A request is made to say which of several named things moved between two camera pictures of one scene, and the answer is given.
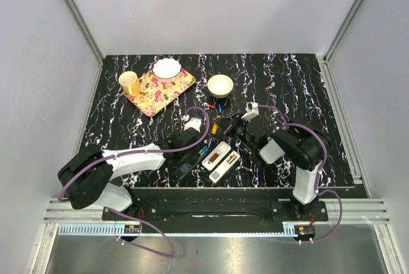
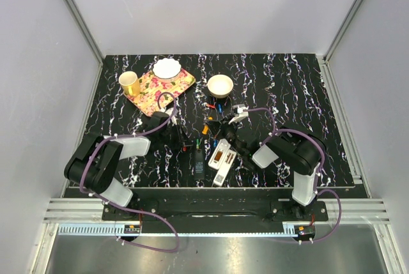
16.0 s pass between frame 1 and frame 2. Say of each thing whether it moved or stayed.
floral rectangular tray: stayed
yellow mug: stayed
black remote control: moved
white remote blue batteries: moved
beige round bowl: stayed
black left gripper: moved
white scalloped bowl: stayed
